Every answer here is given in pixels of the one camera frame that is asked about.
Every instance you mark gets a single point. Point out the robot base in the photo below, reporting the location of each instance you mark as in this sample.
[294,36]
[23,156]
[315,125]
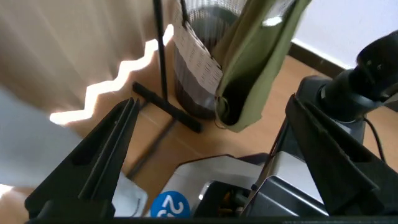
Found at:
[224,174]

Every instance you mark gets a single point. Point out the beige curtain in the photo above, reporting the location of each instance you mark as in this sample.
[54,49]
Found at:
[62,46]

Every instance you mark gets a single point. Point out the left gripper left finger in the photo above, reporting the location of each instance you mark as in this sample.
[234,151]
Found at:
[93,168]

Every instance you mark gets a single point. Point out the dark green garment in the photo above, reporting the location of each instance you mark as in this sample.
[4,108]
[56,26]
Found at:
[255,62]

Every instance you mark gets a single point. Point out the white laundry basket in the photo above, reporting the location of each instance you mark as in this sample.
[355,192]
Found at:
[196,62]

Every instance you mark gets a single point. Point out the black clothes rack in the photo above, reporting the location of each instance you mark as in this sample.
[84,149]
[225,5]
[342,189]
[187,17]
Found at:
[160,46]

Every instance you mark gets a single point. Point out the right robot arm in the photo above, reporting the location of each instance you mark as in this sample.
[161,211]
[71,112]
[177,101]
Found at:
[367,77]

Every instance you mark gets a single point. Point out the pale grey shorts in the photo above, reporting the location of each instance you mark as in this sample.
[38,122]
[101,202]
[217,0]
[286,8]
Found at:
[31,140]

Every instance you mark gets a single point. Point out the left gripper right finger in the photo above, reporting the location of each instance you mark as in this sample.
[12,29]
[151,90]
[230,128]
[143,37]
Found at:
[342,168]

